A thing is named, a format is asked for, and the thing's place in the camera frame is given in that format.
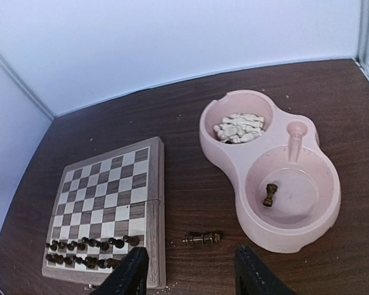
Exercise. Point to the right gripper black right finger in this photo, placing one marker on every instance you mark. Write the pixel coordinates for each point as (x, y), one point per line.
(254, 277)

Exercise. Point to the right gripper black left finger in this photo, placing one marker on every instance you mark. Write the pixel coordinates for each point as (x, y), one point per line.
(130, 277)

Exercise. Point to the dark rook chess piece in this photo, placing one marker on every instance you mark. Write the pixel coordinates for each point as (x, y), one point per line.
(131, 240)
(50, 258)
(270, 191)

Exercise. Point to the dark queen chess piece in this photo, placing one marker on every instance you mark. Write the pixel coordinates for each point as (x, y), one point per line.
(78, 260)

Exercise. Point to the dark king chess piece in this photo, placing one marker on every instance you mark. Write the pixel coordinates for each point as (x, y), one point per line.
(193, 239)

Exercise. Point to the dark bishop chess piece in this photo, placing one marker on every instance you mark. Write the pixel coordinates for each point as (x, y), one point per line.
(69, 262)

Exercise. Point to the dark knight chess piece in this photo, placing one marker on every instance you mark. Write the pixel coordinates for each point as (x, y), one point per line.
(59, 259)
(101, 263)

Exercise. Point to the wooden chess board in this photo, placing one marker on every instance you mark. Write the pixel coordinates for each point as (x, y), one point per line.
(117, 193)

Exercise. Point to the white chess pieces pile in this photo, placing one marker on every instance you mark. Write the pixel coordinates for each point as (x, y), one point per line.
(238, 128)

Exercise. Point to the pink double bowl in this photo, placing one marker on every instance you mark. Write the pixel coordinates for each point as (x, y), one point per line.
(308, 198)

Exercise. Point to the left aluminium frame post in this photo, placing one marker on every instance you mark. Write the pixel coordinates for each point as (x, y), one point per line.
(25, 88)

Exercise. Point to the aluminium frame post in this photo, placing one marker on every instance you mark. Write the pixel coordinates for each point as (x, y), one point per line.
(362, 54)
(25, 88)

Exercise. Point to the right aluminium frame post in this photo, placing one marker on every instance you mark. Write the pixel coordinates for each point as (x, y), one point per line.
(362, 54)

